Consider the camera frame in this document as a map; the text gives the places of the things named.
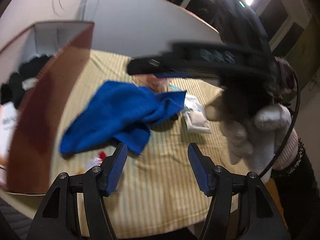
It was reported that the person's dark clothing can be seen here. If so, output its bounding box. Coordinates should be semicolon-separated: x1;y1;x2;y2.
271;152;320;240

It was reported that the white plastic packet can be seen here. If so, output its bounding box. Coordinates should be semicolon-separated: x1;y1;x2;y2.
184;95;212;134

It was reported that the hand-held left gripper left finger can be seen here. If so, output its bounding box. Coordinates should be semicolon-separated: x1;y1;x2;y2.
26;142;128;240

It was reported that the yellow striped bed sheet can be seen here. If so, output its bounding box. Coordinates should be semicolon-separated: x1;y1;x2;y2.
50;49;250;239

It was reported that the orange white tissue pack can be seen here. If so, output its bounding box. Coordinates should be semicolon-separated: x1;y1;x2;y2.
0;102;20;160

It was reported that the person's right forearm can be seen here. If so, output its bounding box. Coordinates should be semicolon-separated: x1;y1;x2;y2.
260;129;304;180

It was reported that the black cable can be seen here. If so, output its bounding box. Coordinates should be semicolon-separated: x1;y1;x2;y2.
260;70;300;178

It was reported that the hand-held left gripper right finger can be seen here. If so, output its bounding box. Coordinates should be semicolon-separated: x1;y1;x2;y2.
187;142;292;240

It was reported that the red-brown storage box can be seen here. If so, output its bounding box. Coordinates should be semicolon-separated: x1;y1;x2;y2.
0;20;95;195

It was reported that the black garment with white label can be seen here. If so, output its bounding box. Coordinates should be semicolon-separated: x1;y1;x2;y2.
0;72;38;105

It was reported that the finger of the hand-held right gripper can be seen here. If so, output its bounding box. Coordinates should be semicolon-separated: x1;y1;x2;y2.
171;42;241;63
127;55;236;78

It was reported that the blue cloth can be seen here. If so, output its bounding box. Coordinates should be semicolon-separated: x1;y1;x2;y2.
59;80;187;155

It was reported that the red white small packet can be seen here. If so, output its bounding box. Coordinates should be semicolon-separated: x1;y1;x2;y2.
77;150;108;174

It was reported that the person's right hand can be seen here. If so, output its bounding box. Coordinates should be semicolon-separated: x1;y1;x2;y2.
205;97;293;180

